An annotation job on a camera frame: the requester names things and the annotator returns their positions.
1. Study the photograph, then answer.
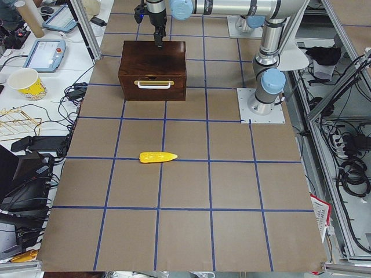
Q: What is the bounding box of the wooden drawer with white handle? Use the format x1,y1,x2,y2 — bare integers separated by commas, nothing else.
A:
119,76,186,101

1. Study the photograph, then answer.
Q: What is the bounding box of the yellow corn cob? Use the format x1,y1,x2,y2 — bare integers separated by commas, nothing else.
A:
139,152,178,163

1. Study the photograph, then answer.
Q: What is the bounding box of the dark wooden drawer cabinet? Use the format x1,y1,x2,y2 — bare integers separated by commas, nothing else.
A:
117,40,187,101

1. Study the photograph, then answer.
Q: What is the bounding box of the far blue teach pendant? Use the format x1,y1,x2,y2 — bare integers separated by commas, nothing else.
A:
42,5,77,33

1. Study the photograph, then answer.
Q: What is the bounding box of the blue teach pendant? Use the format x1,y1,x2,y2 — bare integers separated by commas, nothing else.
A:
42,5,77,33
23,39,67,73

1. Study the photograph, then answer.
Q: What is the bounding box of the near blue teach pendant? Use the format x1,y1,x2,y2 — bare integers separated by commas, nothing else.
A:
23,39,67,73

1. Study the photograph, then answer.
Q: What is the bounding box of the cardboard tube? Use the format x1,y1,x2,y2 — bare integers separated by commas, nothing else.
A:
14,0,45,38

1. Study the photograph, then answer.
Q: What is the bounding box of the yellow white paper cup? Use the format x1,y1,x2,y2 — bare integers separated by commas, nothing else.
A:
7,68,48,101

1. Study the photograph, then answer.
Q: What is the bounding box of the black power adapter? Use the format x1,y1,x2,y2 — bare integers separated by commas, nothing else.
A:
10,136,67,152

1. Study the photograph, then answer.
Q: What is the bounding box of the black cloth on stand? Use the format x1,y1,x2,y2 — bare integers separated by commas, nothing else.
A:
305,46,341,81

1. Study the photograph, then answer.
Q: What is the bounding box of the black electronics box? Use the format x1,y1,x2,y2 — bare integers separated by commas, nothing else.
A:
1,147,54,260

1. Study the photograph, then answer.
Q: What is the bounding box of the red white plastic basket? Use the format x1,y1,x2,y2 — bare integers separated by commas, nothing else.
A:
310,194,331,243

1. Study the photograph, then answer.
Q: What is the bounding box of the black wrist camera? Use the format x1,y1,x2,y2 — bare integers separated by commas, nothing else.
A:
134,0,147,24

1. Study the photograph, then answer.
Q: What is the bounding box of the aluminium frame post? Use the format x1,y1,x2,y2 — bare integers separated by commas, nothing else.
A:
68,0,101,60

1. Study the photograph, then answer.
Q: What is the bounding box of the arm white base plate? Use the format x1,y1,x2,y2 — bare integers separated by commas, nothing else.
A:
237,88,285,125
227,16,265,39

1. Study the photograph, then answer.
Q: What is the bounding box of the gold wire rack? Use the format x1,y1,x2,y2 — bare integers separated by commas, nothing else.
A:
0,108,42,141

